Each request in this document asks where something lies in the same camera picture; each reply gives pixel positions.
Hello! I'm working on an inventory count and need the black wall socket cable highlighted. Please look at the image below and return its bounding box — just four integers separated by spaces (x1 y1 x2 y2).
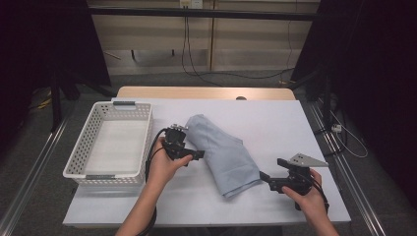
186 7 296 81
181 7 224 88

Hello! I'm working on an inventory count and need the black curtain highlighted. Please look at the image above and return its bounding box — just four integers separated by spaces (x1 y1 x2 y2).
289 0 417 210
0 0 112 155

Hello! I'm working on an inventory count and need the black horizontal metal bar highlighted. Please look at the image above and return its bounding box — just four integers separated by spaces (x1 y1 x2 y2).
88 7 321 23

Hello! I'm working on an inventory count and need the light blue tank top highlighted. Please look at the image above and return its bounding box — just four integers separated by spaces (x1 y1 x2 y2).
184 113 264 200

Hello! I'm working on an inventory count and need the white wall socket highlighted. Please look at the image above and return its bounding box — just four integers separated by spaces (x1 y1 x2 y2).
179 0 204 10

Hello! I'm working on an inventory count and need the person's left hand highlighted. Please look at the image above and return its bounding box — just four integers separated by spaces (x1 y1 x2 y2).
146 137 195 190

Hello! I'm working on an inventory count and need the thin black wall cable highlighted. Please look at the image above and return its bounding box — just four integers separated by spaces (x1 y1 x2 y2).
285 0 299 72

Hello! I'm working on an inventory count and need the right hand-held gripper cable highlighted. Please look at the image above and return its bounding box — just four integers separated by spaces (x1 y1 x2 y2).
308 178 329 212

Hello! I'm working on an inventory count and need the white table mat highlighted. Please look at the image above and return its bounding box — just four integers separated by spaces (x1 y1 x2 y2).
62 97 352 228

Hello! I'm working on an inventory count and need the left hand-held gripper cable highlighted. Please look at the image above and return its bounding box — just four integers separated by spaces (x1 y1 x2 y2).
136 127 170 236

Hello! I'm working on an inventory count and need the white perforated plastic basket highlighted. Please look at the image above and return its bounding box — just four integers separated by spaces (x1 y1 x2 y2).
62 100 154 188

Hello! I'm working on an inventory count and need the black floor cable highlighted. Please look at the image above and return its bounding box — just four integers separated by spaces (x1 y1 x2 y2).
314 107 348 156

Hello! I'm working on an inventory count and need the yellow floor cable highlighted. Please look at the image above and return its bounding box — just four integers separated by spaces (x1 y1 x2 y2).
29 88 54 111

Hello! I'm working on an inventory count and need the white floor cable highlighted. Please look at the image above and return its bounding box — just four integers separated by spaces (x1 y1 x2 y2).
328 109 370 159

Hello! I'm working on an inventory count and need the black metal stand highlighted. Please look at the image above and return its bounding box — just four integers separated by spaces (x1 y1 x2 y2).
288 70 332 127
48 70 116 133

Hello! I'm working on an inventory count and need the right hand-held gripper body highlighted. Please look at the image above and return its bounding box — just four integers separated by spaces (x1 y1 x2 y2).
268 152 329 195

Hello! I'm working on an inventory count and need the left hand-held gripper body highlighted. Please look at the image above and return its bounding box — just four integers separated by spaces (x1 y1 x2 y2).
162 123 192 161

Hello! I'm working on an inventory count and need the person's right hand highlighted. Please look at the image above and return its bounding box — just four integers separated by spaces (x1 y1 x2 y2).
281 168 329 219

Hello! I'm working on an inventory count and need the hand-held gripper cable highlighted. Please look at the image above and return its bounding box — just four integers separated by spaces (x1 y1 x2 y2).
136 127 170 236
308 178 329 212

